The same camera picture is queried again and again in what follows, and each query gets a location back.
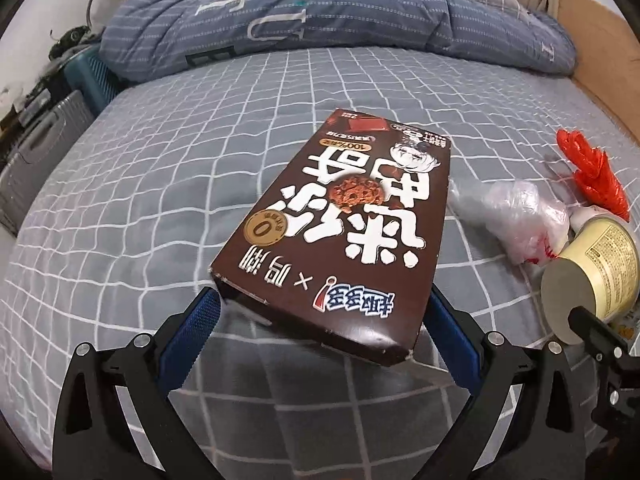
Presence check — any red plastic bag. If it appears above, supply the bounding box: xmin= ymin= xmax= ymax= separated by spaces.
xmin=556 ymin=129 xmax=630 ymax=221

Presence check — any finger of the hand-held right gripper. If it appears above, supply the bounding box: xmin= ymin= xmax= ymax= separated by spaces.
xmin=569 ymin=305 xmax=640 ymax=361

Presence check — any wooden headboard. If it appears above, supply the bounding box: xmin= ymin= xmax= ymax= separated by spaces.
xmin=557 ymin=0 xmax=640 ymax=146

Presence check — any brown biscuit box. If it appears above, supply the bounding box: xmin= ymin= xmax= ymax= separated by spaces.
xmin=209 ymin=108 xmax=453 ymax=367

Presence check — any grey checked bed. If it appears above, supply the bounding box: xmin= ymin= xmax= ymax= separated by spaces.
xmin=0 ymin=42 xmax=640 ymax=480

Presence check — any clear plastic bag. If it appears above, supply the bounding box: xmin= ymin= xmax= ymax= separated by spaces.
xmin=446 ymin=178 xmax=571 ymax=266

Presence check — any black cable clutter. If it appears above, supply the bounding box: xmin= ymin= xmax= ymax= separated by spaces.
xmin=47 ymin=27 xmax=101 ymax=61

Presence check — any grey hard suitcase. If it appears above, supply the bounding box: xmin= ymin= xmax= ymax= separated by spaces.
xmin=0 ymin=91 xmax=98 ymax=236

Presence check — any yellow instant noodle cup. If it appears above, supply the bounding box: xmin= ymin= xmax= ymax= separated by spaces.
xmin=540 ymin=215 xmax=640 ymax=346

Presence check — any blue striped duvet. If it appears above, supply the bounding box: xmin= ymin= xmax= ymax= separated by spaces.
xmin=97 ymin=0 xmax=577 ymax=86

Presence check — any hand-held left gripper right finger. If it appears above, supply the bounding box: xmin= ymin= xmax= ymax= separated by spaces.
xmin=424 ymin=285 xmax=603 ymax=480

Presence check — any teal suitcase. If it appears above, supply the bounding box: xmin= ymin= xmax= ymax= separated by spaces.
xmin=65 ymin=45 xmax=123 ymax=113

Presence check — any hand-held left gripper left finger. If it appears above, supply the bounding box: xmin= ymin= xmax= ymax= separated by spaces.
xmin=52 ymin=286 xmax=222 ymax=480

